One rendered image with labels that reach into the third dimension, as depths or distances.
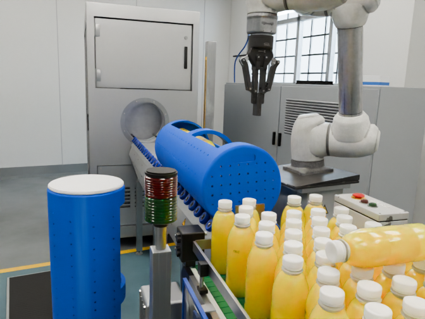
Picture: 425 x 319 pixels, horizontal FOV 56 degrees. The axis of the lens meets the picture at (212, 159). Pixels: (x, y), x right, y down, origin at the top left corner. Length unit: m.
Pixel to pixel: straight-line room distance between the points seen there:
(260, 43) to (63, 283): 1.09
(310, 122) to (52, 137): 4.94
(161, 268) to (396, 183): 2.52
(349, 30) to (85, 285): 1.40
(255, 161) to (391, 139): 1.82
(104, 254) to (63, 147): 4.90
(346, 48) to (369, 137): 0.40
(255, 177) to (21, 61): 5.24
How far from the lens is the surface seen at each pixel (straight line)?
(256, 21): 1.21
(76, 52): 6.34
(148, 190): 0.76
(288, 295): 0.79
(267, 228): 0.95
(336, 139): 1.86
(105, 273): 1.59
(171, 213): 0.77
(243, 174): 1.31
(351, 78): 1.78
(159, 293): 0.84
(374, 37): 4.26
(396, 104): 3.01
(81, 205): 1.48
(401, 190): 3.21
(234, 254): 1.00
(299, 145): 1.91
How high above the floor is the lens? 1.42
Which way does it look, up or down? 11 degrees down
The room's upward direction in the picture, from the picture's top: 2 degrees clockwise
